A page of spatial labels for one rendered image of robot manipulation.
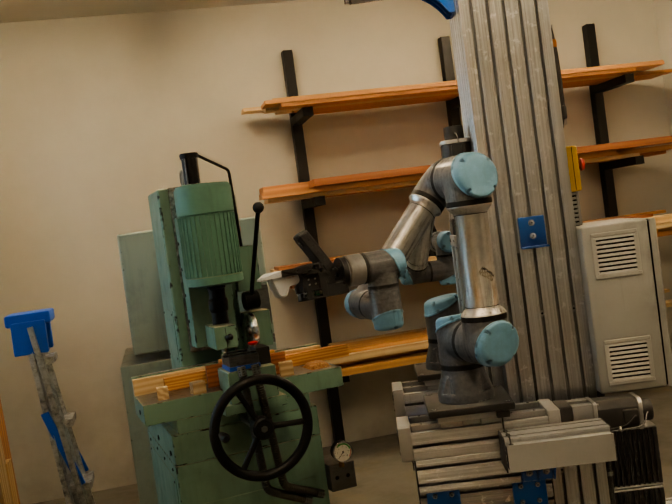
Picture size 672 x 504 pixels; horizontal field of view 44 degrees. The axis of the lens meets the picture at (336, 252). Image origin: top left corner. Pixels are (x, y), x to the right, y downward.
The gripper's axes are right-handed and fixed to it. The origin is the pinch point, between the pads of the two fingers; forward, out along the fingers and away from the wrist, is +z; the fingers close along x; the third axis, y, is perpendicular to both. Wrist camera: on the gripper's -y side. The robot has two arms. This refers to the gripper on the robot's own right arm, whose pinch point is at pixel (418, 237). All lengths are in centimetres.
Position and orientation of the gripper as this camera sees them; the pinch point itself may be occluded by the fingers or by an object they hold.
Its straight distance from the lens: 330.3
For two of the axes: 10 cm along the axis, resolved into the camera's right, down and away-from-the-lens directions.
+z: -2.0, 0.0, 9.8
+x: 9.4, -2.7, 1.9
